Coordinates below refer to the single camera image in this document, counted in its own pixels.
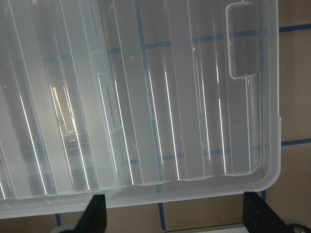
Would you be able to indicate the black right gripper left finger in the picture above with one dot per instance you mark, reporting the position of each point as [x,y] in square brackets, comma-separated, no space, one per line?
[94,218]

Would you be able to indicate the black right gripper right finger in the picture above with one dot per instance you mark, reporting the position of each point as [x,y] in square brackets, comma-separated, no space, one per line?
[258,217]

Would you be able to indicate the clear plastic box lid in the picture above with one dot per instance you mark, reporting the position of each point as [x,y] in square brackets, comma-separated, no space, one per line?
[145,101]

